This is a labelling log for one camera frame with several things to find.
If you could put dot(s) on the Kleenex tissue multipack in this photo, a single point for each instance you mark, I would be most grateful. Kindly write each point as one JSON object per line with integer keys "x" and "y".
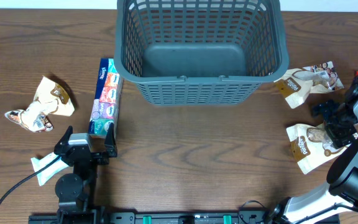
{"x": 106, "y": 101}

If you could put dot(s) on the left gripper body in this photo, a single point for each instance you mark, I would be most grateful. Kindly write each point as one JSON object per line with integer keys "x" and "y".
{"x": 98, "y": 159}

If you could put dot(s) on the cream snack bag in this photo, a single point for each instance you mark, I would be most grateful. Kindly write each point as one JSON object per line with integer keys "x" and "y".
{"x": 49, "y": 98}
{"x": 298, "y": 83}
{"x": 311, "y": 146}

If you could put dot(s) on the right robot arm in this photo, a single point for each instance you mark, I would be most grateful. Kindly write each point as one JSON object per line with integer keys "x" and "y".
{"x": 340, "y": 192}

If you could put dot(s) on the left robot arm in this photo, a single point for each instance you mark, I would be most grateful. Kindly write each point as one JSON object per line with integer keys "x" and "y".
{"x": 76, "y": 190}

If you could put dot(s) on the crumpled cream snack bag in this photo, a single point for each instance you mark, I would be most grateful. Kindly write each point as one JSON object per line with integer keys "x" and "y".
{"x": 49, "y": 98}

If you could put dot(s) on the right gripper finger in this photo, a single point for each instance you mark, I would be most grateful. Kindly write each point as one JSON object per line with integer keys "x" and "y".
{"x": 341, "y": 135}
{"x": 326, "y": 109}

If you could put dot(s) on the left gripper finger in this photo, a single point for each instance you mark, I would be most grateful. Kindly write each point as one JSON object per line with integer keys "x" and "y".
{"x": 62, "y": 144}
{"x": 110, "y": 141}

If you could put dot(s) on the white light-blue small packet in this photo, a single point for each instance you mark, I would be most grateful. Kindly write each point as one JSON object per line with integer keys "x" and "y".
{"x": 56, "y": 165}

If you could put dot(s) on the grey plastic lattice basket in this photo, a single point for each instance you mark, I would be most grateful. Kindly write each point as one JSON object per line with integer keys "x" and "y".
{"x": 200, "y": 52}

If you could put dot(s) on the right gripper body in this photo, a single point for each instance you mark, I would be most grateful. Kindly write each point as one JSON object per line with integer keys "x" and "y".
{"x": 336, "y": 125}

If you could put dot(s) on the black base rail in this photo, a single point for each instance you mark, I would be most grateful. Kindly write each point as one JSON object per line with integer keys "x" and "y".
{"x": 166, "y": 217}

